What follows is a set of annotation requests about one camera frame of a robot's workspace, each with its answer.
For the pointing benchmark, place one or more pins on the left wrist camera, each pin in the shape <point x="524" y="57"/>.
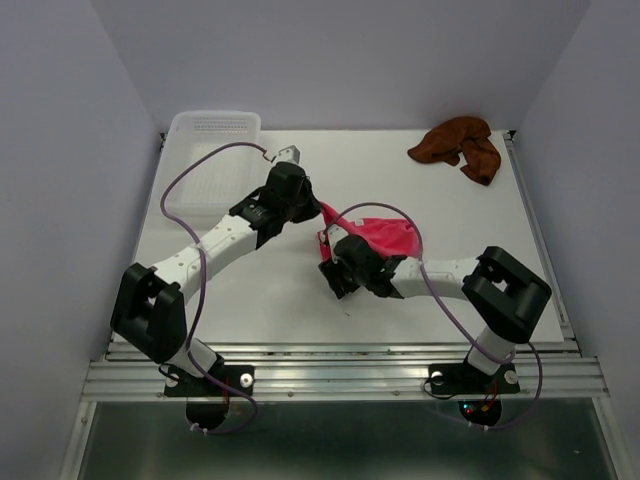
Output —
<point x="289" y="154"/>

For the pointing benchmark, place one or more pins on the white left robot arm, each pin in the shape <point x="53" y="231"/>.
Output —
<point x="150" y="307"/>

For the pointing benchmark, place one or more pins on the brown microfibre towel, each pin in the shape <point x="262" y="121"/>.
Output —
<point x="464" y="135"/>

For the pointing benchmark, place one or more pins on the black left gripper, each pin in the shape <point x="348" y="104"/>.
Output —
<point x="312" y="208"/>

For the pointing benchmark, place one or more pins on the white plastic basket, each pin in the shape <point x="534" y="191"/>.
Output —
<point x="225" y="178"/>

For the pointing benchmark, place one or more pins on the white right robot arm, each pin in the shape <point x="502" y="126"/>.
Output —
<point x="508" y="296"/>

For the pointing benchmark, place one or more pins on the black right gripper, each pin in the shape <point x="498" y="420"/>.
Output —
<point x="331" y="271"/>

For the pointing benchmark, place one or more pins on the aluminium front mounting rail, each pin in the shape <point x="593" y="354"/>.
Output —
<point x="344" y="372"/>

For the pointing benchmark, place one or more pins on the pink microfibre towel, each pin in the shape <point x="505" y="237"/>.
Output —
<point x="386" y="236"/>

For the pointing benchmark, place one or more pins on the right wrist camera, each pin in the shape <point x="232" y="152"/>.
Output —
<point x="334" y="234"/>

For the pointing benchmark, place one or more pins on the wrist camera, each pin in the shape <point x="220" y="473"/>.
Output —
<point x="289" y="154"/>
<point x="334" y="234"/>

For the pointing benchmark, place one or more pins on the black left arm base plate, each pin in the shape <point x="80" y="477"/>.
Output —
<point x="234" y="381"/>

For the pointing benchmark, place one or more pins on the aluminium table edge rail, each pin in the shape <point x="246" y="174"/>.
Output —
<point x="541" y="247"/>

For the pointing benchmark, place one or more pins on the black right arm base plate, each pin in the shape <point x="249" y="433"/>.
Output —
<point x="461" y="379"/>

